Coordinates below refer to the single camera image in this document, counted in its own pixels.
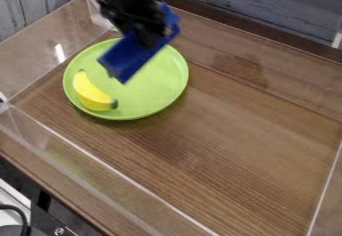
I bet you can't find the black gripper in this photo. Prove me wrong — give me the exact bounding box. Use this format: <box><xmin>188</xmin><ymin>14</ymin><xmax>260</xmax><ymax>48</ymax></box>
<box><xmin>97</xmin><ymin>0</ymin><xmax>172</xmax><ymax>49</ymax></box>

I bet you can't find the blue cross-shaped block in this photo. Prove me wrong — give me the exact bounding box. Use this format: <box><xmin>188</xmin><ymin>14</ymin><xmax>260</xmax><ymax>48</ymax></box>
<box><xmin>98</xmin><ymin>3</ymin><xmax>181</xmax><ymax>84</ymax></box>

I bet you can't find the green plastic plate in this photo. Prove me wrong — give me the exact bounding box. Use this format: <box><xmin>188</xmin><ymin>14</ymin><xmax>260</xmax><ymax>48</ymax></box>
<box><xmin>63</xmin><ymin>38</ymin><xmax>190</xmax><ymax>121</ymax></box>

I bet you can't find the yellow toy banana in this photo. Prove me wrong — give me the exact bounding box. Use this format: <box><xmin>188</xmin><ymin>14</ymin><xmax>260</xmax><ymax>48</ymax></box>
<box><xmin>73</xmin><ymin>70</ymin><xmax>119</xmax><ymax>111</ymax></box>

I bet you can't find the black cable at corner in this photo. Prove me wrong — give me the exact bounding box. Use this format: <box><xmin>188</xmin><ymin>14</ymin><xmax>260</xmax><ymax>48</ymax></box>
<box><xmin>0</xmin><ymin>204</ymin><xmax>31</xmax><ymax>236</ymax></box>

